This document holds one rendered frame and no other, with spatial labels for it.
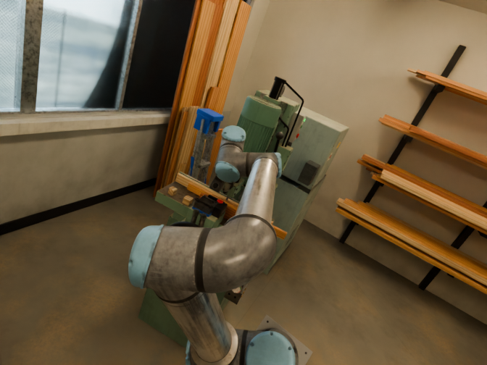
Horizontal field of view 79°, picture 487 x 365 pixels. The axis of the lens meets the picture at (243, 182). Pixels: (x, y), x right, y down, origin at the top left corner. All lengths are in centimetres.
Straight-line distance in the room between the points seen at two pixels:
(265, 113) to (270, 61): 266
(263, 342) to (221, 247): 57
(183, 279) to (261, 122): 96
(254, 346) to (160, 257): 58
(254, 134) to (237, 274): 95
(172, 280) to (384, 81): 338
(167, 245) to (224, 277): 11
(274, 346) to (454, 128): 311
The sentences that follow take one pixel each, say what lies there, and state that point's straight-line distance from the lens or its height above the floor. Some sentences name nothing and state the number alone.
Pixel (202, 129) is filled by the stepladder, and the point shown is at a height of 104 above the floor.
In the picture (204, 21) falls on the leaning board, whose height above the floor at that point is 175.
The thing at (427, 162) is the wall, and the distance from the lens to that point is 375.
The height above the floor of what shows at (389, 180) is 107.
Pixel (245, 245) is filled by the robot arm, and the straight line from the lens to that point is 53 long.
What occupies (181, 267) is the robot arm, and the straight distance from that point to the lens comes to 53.
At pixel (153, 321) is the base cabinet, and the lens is 211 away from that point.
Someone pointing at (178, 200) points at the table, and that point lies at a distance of 156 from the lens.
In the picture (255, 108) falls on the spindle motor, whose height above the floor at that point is 148.
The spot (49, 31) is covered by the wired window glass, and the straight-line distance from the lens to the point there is 229.
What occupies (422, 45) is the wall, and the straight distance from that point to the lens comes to 373.
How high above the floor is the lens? 170
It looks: 23 degrees down
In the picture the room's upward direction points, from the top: 22 degrees clockwise
